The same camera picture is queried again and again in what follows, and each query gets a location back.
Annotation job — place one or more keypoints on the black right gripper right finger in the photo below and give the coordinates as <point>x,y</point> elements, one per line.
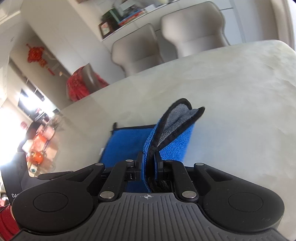
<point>162,168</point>

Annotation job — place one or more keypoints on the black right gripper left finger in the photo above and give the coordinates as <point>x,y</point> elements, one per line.
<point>134,168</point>

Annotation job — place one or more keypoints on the blue and grey towel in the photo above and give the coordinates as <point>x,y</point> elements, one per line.
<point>169,138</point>

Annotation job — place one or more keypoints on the orange items on side table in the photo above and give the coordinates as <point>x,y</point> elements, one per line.
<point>39,149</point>

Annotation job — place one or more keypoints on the chair with red cloth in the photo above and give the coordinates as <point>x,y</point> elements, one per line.
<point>83,82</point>

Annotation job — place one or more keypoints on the beige chair left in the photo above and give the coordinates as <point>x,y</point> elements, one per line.
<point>137,51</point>

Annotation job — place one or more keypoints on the beige chair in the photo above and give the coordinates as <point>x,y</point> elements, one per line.
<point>137,51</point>
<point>195,29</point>

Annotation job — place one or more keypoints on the red chinese knot decoration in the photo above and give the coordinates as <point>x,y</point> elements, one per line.
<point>35,54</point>

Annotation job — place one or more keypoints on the beige chair right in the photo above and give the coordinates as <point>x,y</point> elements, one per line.
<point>195,29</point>

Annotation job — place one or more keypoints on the framed picture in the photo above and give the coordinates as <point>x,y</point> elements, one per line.
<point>105,29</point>

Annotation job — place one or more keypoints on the stack of books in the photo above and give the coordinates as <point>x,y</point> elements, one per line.
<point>122,12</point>

